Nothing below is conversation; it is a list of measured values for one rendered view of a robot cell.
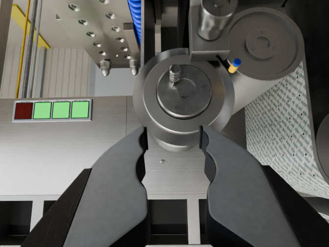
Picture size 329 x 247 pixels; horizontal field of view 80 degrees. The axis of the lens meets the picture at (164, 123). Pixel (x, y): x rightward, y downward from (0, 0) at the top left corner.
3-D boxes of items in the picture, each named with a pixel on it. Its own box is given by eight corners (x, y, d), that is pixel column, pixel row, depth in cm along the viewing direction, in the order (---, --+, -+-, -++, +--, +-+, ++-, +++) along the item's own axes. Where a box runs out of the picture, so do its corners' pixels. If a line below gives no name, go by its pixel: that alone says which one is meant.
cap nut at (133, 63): (139, 59, 62) (139, 72, 62) (141, 64, 66) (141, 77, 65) (128, 59, 63) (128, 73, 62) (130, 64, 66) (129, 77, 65)
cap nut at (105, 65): (109, 60, 63) (109, 73, 62) (112, 65, 66) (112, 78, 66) (98, 60, 63) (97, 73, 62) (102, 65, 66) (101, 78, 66)
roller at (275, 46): (298, 5, 30) (310, 80, 28) (240, 75, 55) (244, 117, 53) (219, 8, 30) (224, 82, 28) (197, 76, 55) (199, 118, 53)
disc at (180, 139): (236, 50, 30) (233, 150, 27) (235, 52, 30) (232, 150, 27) (138, 44, 30) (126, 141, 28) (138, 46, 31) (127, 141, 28)
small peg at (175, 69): (181, 73, 24) (170, 74, 24) (180, 82, 27) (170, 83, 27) (179, 62, 24) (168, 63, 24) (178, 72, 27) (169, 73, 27)
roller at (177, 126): (226, 56, 28) (223, 136, 26) (199, 105, 54) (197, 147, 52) (147, 51, 29) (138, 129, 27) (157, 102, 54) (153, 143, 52)
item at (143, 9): (144, -38, 33) (144, 64, 30) (154, 42, 57) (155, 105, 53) (141, -38, 33) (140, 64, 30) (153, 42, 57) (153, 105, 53)
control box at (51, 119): (91, 98, 62) (90, 120, 61) (92, 99, 63) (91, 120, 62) (13, 100, 63) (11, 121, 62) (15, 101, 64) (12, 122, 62)
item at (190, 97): (179, 128, 26) (145, 85, 27) (179, 130, 28) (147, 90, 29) (223, 93, 26) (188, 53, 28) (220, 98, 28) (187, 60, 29)
